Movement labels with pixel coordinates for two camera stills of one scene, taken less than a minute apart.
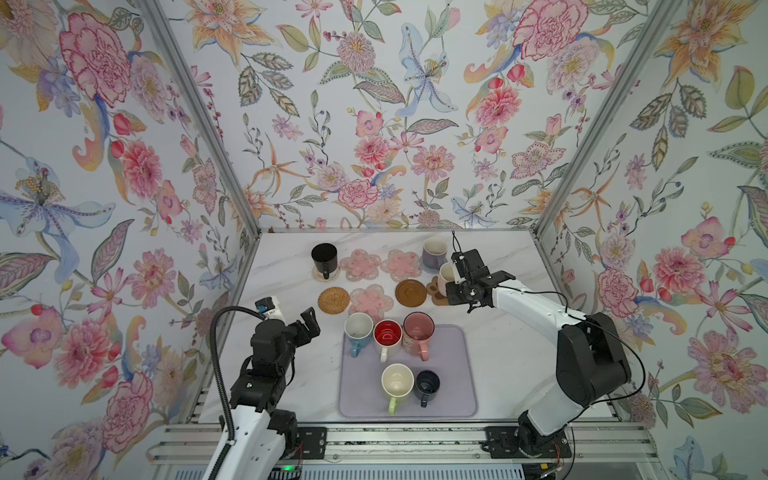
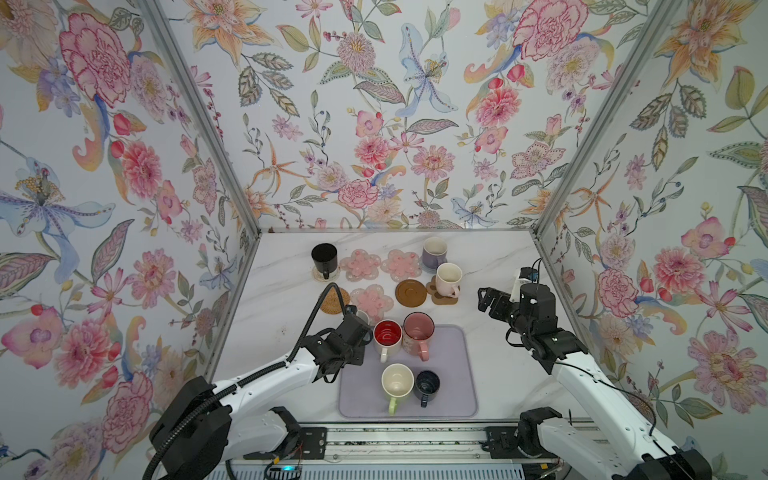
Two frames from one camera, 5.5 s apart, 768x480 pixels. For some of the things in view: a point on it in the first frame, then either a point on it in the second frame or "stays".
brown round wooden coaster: x=411 y=293 stays
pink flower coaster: x=360 y=265 stays
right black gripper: x=453 y=300 to x=493 y=294
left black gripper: x=313 y=328 to x=361 y=354
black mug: x=325 y=256 stays
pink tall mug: x=417 y=330 stays
